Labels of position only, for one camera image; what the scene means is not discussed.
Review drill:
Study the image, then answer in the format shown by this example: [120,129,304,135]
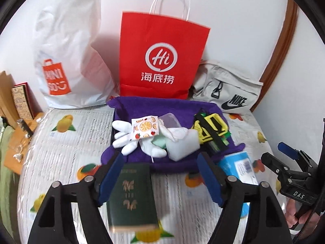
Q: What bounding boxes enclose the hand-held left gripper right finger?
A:
[197,152,290,244]

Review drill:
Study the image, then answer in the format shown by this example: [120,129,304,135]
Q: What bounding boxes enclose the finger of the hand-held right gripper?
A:
[261,152,293,181]
[277,142,318,176]

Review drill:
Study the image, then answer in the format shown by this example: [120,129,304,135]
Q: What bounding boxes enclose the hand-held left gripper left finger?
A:
[27,151,125,244]

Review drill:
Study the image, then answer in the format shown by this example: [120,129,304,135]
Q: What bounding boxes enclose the dark green box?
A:
[107,161,159,233]

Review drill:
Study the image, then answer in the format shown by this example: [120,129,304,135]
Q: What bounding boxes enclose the white socks and cloths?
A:
[112,120,143,155]

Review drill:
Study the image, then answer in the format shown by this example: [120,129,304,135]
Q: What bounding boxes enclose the white sponge block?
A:
[166,130,200,161]

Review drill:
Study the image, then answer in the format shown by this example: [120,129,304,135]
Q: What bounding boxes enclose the yellow pouch with black strap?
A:
[191,110,230,154]

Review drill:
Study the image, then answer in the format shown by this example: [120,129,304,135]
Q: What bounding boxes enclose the mint green cloth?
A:
[152,135,169,149]

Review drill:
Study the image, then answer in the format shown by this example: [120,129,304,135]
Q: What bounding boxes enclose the fruit-printed packet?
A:
[131,115,159,140]

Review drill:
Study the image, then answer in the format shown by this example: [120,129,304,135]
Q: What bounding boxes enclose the purple fabric tray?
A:
[100,96,245,172]

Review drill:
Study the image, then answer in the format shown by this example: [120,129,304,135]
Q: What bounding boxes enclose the person's right hand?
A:
[286,198,323,230]

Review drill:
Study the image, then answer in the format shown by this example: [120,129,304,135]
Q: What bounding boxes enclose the blue tissue pack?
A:
[218,150,258,216]

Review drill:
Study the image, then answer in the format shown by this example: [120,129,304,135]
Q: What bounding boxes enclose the fruit-printed tablecloth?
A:
[16,107,280,244]

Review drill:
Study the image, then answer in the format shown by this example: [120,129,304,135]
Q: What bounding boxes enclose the grey waist bag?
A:
[189,61,263,115]

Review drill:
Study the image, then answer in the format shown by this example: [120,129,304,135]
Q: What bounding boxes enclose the wooden bedside table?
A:
[4,112,45,175]

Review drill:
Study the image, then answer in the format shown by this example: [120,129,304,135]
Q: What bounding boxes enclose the light green bed sheet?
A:
[0,117,23,234]

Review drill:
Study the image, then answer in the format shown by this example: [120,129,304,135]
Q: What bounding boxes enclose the patterned picture book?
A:
[11,82,35,120]

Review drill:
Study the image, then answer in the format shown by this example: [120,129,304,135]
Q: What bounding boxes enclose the wooden headboard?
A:
[0,71,16,125]

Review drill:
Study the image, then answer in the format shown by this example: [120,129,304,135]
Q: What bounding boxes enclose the white plastic shopping bag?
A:
[34,0,116,108]

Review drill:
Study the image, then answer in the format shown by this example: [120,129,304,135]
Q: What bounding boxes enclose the red paper shopping bag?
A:
[119,0,211,99]

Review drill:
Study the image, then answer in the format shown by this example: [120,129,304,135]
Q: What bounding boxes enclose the brown wooden door frame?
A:
[251,0,299,112]

